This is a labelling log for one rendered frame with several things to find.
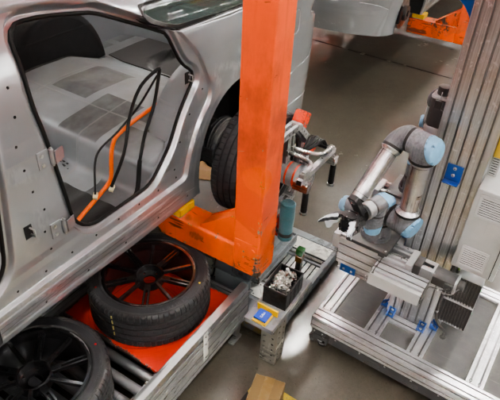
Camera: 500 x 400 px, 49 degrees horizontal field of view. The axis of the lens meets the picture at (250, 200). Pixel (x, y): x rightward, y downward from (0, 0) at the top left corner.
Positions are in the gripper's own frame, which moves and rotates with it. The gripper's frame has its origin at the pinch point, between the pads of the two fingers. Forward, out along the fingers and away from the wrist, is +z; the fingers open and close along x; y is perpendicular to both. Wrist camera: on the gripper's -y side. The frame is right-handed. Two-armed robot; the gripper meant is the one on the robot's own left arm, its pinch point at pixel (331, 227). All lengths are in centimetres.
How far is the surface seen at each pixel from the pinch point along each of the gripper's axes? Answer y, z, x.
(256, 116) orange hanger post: -31, -7, 50
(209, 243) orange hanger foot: 51, 1, 86
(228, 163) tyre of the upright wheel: 13, -21, 92
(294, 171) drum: 23, -54, 75
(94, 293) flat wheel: 60, 63, 103
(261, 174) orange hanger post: -2, -8, 50
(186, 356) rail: 82, 43, 53
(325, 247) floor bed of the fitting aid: 105, -98, 88
